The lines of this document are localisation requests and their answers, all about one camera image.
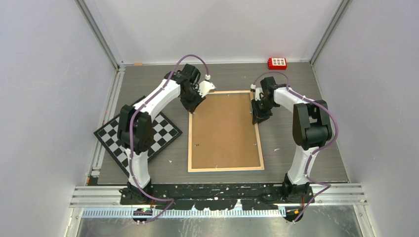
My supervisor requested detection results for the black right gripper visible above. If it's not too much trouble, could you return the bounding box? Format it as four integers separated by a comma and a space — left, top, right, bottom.
251, 98, 277, 125

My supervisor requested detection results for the blue picture frame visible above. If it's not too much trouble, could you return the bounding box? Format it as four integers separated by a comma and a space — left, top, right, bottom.
188, 90, 264, 173

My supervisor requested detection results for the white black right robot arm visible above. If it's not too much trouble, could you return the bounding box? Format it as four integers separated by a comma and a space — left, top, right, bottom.
250, 77, 332, 203

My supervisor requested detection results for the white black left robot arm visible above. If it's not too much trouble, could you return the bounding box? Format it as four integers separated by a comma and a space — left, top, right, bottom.
117, 64, 215, 204

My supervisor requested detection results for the red toy brick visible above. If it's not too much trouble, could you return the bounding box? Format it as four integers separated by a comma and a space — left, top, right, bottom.
267, 57, 288, 70

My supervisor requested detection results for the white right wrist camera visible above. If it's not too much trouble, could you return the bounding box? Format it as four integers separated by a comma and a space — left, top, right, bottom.
251, 84, 264, 101

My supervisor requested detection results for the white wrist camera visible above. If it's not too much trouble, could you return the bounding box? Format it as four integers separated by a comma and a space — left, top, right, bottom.
251, 84, 264, 101
198, 75, 216, 98

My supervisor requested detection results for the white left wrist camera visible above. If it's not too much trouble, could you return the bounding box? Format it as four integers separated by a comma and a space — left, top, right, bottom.
198, 75, 216, 98

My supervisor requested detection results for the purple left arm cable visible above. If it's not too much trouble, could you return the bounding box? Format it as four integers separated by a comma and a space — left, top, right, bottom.
128, 54, 210, 226

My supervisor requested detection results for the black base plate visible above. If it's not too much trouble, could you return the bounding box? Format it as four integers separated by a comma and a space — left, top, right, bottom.
119, 183, 314, 210

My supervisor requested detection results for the aluminium front rail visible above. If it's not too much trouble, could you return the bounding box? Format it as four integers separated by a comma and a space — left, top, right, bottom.
70, 183, 367, 219

